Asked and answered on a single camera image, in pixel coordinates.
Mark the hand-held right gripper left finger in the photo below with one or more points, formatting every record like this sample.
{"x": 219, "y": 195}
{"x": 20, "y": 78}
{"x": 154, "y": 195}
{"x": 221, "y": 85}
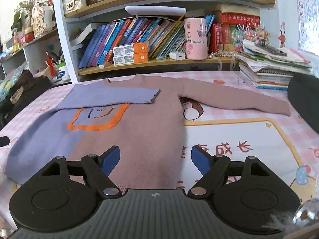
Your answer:
{"x": 111, "y": 160}

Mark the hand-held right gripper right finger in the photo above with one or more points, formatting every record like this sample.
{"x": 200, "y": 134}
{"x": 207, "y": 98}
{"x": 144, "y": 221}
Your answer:
{"x": 200, "y": 160}

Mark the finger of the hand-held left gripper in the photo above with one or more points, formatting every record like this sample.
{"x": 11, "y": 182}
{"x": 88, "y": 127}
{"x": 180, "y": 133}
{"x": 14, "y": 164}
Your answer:
{"x": 3, "y": 141}

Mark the purple and mauve sweater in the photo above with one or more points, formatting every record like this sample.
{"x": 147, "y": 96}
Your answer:
{"x": 149, "y": 129}

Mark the pink cartoon desk mat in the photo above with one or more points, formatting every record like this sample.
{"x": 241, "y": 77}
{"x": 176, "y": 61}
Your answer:
{"x": 236, "y": 142}

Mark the dark brown bag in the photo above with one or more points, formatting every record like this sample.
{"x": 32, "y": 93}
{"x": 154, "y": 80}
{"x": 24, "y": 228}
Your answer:
{"x": 27, "y": 94}

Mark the crinkled clear plastic bag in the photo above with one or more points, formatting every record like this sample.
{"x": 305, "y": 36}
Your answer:
{"x": 10, "y": 79}

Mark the red tassel pen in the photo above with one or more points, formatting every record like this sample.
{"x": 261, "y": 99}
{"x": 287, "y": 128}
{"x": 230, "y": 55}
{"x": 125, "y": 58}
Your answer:
{"x": 51, "y": 64}

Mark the white bottle with blue label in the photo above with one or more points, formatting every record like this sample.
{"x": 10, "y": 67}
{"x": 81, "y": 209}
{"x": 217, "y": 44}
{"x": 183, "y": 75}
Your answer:
{"x": 64, "y": 73}

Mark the small orange white box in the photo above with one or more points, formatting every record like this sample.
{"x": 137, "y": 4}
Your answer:
{"x": 104, "y": 64}

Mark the wooden bookshelf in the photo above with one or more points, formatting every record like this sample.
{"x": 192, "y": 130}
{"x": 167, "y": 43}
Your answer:
{"x": 162, "y": 64}

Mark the white charger plug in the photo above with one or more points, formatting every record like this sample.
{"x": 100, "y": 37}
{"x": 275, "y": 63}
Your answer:
{"x": 177, "y": 56}

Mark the teal eraser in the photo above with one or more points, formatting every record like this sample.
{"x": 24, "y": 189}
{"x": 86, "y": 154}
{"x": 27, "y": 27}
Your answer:
{"x": 161, "y": 57}

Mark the stack of notebooks and papers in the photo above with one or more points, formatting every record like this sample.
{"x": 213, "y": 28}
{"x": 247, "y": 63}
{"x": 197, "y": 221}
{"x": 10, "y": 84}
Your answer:
{"x": 271, "y": 72}

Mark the pink sticker-covered cylinder container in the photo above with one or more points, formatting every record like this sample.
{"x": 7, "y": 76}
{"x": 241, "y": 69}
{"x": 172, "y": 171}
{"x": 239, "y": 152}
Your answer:
{"x": 195, "y": 39}

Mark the row of blue picture books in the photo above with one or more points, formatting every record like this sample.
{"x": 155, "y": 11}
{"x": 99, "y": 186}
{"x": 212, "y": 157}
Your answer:
{"x": 119, "y": 39}

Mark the black rounded object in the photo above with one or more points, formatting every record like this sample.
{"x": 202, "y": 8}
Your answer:
{"x": 304, "y": 97}

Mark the red hardcover book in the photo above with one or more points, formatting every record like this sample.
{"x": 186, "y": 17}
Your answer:
{"x": 215, "y": 38}

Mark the white cartoon figure ornament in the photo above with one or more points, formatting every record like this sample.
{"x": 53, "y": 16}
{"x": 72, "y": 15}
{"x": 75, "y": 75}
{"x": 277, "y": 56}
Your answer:
{"x": 42, "y": 22}

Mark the colourful flower bouquet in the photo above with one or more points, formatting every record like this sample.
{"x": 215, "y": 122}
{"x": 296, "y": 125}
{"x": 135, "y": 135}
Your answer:
{"x": 249, "y": 33}

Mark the dried flower plant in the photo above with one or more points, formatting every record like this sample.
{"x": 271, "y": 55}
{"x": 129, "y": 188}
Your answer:
{"x": 26, "y": 5}

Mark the thick cream book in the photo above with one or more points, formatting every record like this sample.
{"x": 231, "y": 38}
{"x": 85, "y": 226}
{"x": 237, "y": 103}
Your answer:
{"x": 236, "y": 9}

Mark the white desk lamp head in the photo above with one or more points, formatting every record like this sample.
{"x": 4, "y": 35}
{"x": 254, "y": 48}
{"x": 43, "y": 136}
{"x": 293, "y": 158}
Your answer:
{"x": 155, "y": 11}

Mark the white quilted handbag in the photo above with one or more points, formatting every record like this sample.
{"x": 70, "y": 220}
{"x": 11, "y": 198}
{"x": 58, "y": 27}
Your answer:
{"x": 74, "y": 2}

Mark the cartoon wall sticker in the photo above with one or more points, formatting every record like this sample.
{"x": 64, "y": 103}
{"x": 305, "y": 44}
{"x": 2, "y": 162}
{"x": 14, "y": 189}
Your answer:
{"x": 282, "y": 36}

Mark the alphabet wall poster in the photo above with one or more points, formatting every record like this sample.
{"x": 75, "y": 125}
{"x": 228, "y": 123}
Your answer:
{"x": 307, "y": 17}

